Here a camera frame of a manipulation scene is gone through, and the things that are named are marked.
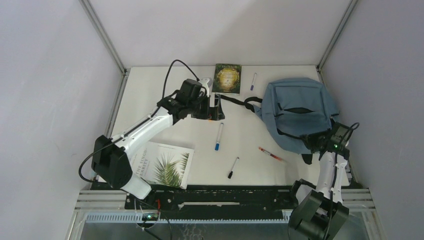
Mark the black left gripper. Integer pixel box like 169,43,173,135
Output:
187,93,224,121

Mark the white marker purple cap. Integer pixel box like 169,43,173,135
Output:
250,72,257,91

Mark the blue student backpack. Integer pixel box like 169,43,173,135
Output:
220,77,340,165

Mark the white palm leaf book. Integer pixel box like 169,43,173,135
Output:
130,141,195,189

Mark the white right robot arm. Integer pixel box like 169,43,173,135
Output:
288,122,360,240

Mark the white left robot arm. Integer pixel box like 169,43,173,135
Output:
88,77,214,209

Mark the white marker blue cap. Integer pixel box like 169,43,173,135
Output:
214,122,225,151

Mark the dark green forest book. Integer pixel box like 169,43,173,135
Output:
212,63,242,95

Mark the white marker black cap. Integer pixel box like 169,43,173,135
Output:
227,157,240,179

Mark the red clear pen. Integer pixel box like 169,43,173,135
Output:
258,147,284,162

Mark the right aluminium corner post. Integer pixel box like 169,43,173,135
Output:
316,0,360,72

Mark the aluminium corner post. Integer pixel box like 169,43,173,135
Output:
79,0,127,76
316,0,360,72

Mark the left aluminium corner post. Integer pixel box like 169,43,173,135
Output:
79,0,127,76

